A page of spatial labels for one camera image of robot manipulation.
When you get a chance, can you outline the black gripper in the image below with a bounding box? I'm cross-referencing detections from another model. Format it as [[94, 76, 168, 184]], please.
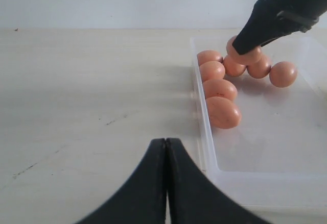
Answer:
[[232, 0, 326, 55]]

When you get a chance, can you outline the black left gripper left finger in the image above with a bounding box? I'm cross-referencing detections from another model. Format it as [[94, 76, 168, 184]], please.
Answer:
[[78, 138, 167, 224]]

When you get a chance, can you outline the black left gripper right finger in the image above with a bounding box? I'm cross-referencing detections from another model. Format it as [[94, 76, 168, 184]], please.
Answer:
[[166, 138, 268, 224]]

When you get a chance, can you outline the brown egg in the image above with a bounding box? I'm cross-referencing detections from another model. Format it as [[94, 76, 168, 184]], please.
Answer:
[[269, 61, 298, 88], [206, 96, 242, 129], [226, 36, 262, 66], [197, 50, 223, 66], [202, 79, 238, 101], [246, 54, 272, 79], [199, 61, 225, 82], [223, 55, 246, 77]]

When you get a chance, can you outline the clear plastic tray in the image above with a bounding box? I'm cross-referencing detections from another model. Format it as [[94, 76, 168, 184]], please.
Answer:
[[193, 36, 326, 211]]

